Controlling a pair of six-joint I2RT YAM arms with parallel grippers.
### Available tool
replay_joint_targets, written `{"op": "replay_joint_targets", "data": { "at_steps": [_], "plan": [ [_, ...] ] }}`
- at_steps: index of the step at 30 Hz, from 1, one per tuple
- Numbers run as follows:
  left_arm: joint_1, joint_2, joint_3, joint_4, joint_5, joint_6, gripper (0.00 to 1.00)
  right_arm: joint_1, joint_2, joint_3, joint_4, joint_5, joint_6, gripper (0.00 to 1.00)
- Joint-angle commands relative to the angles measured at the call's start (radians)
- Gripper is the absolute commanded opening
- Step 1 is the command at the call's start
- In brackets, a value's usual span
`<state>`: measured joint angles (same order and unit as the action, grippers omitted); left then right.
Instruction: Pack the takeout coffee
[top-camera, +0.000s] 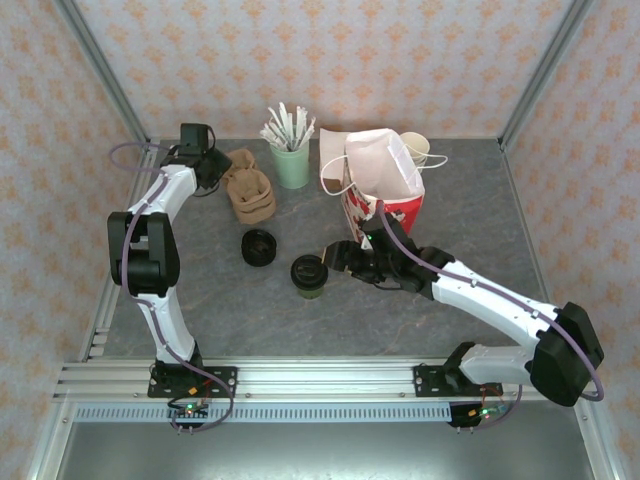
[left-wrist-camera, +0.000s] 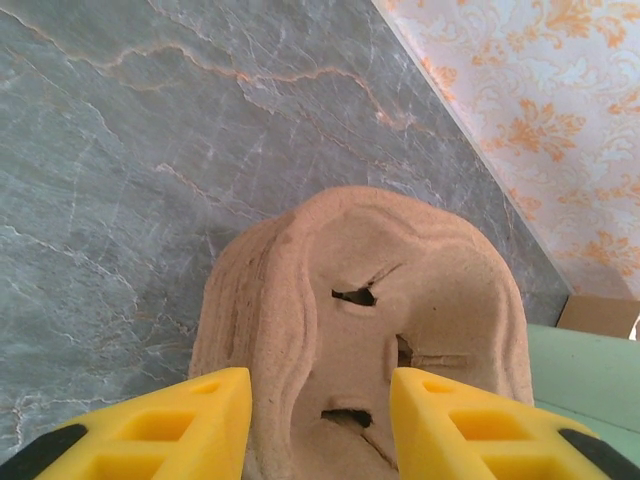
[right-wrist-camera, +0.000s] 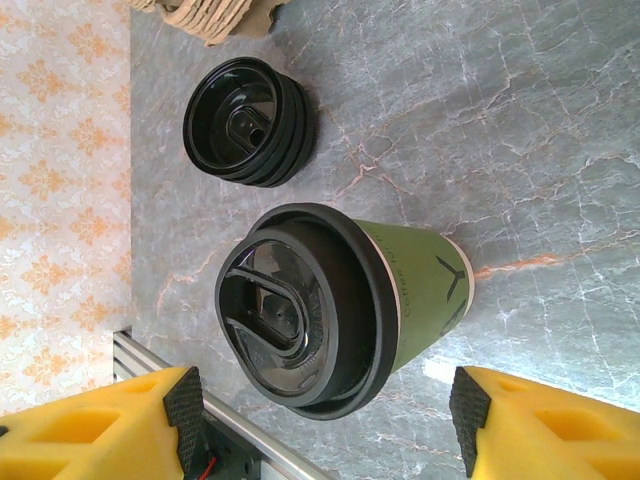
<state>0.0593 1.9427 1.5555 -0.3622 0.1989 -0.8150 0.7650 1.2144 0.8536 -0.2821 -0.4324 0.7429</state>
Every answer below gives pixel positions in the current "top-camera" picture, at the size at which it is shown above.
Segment takeout coffee cup black lid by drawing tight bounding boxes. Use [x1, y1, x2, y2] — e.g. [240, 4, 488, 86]
[290, 253, 330, 302]

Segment red and white paper bag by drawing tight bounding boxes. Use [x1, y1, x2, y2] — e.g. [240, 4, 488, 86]
[319, 127, 450, 241]

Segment brown pulp cup carrier stack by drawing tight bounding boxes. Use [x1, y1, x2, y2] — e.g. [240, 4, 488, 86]
[227, 167, 278, 227]

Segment paper wrapped straw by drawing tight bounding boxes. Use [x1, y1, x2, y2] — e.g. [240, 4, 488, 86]
[293, 104, 307, 150]
[277, 101, 297, 150]
[297, 115, 317, 150]
[259, 127, 289, 151]
[266, 104, 291, 150]

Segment mint green tumbler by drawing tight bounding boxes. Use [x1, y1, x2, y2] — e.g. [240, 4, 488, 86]
[269, 141, 311, 190]

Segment stack of black cup lids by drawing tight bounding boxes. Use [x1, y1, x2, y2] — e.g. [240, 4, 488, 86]
[239, 228, 279, 270]

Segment white paper napkins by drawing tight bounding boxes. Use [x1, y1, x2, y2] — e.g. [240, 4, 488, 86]
[318, 127, 351, 176]

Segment stack of white paper cups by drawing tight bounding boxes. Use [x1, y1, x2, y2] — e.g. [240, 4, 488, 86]
[399, 130, 432, 174]

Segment sheet metal shelf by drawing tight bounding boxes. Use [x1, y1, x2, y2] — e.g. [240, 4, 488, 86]
[29, 422, 619, 480]

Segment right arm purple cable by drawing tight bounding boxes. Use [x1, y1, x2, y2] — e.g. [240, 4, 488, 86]
[377, 202, 606, 431]

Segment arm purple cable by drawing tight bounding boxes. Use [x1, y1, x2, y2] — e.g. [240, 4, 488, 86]
[109, 141, 236, 435]
[377, 202, 606, 431]

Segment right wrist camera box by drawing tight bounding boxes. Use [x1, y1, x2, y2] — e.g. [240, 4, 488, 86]
[360, 219, 419, 254]

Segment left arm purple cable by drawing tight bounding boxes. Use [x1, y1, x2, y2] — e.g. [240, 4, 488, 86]
[109, 141, 236, 435]

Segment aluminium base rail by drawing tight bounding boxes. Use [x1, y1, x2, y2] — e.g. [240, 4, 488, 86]
[52, 357, 601, 403]

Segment right aluminium side rail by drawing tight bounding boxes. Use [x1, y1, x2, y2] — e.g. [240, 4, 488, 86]
[499, 142, 564, 311]

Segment aluminium side rail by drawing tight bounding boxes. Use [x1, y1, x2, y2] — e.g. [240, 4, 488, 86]
[499, 142, 564, 311]
[77, 142, 161, 362]

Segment slotted grey cable duct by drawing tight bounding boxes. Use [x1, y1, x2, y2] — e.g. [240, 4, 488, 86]
[73, 403, 454, 425]

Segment left aluminium frame post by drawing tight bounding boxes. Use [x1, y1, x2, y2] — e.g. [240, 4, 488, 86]
[52, 0, 154, 154]

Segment aluminium frame post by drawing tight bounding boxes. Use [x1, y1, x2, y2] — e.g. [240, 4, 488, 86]
[52, 0, 154, 154]
[498, 0, 599, 151]

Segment left aluminium side rail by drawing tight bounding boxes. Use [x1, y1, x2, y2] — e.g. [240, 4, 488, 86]
[77, 142, 161, 362]

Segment right aluminium frame post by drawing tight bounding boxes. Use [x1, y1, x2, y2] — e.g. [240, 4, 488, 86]
[498, 0, 599, 151]

